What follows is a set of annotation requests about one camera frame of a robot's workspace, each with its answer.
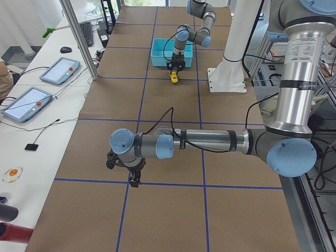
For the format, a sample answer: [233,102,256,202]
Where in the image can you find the upper teach pendant tablet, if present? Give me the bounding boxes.
[39,57,80,85]

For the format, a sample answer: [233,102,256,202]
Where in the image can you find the green clamp handle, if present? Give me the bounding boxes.
[43,27,57,38]

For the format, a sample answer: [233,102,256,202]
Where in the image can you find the second grey robot arm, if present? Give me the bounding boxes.
[166,0,216,72]

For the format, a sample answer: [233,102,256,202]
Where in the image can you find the fried egg toy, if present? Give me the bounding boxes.
[2,166,23,183]

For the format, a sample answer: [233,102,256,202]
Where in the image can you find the small black pad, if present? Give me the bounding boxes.
[24,143,39,151]

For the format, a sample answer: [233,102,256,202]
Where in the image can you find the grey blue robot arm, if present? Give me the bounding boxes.
[106,7,280,190]

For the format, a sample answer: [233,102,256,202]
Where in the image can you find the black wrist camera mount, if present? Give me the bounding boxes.
[106,150,119,170]

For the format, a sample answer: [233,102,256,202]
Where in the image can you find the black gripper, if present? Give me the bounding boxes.
[128,159,145,187]
[166,53,185,76]

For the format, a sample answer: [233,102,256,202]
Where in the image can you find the person in beige shirt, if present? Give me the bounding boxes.
[0,59,14,100]

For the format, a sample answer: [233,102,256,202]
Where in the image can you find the teach pendant tablet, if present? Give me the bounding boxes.
[1,87,53,123]
[39,57,80,85]

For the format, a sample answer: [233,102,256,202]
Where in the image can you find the yellow beetle toy car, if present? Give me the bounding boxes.
[170,72,179,83]

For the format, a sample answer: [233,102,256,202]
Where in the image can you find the black keyboard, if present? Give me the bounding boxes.
[79,22,94,47]

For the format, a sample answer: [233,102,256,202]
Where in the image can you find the aluminium frame post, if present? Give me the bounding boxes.
[60,0,98,80]

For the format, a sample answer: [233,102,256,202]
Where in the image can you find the red cylinder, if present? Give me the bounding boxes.
[1,222,34,244]

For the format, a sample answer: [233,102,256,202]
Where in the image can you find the lower teach pendant tablet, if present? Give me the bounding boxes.
[1,87,53,123]

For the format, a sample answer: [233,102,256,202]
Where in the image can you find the black computer mouse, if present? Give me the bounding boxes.
[60,46,72,54]

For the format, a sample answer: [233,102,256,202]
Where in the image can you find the light blue plastic bin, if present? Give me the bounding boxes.
[151,38,193,68]

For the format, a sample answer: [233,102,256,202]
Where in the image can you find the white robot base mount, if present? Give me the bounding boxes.
[207,0,265,93]

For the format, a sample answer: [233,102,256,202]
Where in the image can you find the black cylinder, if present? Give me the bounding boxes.
[0,203,18,222]

